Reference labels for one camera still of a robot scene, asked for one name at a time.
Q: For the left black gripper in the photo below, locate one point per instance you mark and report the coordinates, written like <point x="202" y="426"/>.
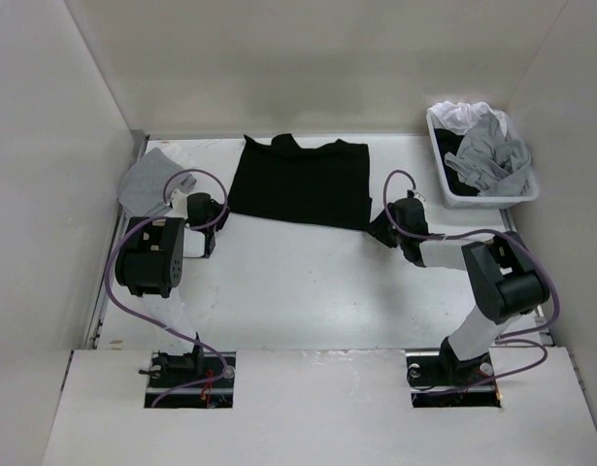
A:
<point x="221" y="222"/>

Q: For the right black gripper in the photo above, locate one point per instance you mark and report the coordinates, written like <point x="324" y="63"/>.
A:
<point x="378" y="226"/>

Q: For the black tank top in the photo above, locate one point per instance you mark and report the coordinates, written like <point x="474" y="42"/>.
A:
<point x="324" y="186"/>

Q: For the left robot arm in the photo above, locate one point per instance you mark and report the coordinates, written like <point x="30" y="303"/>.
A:
<point x="146" y="270"/>

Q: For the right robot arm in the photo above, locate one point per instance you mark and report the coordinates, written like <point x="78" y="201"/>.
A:
<point x="506" y="284"/>

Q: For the folded grey tank top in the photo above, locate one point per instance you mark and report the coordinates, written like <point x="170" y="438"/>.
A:
<point x="140" y="192"/>

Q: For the white laundry basket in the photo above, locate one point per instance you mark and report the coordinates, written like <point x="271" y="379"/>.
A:
<point x="530" y="191"/>

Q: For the black garment in basket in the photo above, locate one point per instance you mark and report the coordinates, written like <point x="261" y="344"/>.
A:
<point x="449" y="142"/>

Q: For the grey garment in basket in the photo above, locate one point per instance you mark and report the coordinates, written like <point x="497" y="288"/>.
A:
<point x="489" y="162"/>

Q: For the white garment in basket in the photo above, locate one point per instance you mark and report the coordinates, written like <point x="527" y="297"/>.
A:
<point x="459" y="118"/>

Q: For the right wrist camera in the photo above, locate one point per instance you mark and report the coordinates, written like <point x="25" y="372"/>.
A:
<point x="412" y="193"/>

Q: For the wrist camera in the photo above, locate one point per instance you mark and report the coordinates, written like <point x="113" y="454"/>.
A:
<point x="412" y="193"/>
<point x="178" y="202"/>

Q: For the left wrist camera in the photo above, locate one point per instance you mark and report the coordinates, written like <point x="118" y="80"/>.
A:
<point x="178" y="202"/>

